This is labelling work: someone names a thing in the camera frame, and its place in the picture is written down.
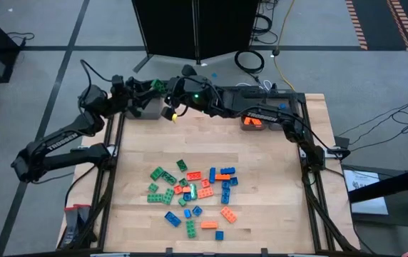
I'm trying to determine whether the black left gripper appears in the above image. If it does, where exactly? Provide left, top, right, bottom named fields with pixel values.
left=111, top=74, right=157, bottom=119

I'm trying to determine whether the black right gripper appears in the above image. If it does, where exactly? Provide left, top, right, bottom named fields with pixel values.
left=160, top=74, right=198, bottom=124

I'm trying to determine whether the grey translucent plastic bin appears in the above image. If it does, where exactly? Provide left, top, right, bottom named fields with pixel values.
left=238, top=106, right=271, bottom=131
left=267, top=93, right=302, bottom=131
left=118, top=89, right=165, bottom=121

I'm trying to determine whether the black folding screen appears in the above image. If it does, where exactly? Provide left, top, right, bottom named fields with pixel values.
left=131, top=0, right=261, bottom=74

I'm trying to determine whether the red-capped black clamp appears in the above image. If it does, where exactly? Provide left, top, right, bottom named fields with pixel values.
left=60, top=206, right=79, bottom=248
left=76, top=203, right=96, bottom=243

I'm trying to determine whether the white paper sheet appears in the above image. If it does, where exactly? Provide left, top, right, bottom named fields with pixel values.
left=342, top=169, right=389, bottom=216

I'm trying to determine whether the coiled black cable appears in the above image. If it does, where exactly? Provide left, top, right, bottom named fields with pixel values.
left=234, top=49, right=265, bottom=74

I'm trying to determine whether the white cable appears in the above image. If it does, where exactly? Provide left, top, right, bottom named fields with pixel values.
left=235, top=80, right=273, bottom=92

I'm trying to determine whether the black aluminium table frame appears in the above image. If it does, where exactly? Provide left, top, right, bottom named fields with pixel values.
left=57, top=81, right=360, bottom=256

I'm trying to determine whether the black cable bundle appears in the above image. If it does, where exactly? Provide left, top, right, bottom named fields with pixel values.
left=252, top=0, right=280, bottom=46

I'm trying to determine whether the thin black floor cable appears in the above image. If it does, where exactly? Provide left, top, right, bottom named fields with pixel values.
left=6, top=31, right=36, bottom=49

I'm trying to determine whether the yellow cable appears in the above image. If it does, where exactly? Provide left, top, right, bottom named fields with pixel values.
left=272, top=0, right=297, bottom=92

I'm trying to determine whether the black desk frame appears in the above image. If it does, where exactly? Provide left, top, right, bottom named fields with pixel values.
left=348, top=163, right=408, bottom=257

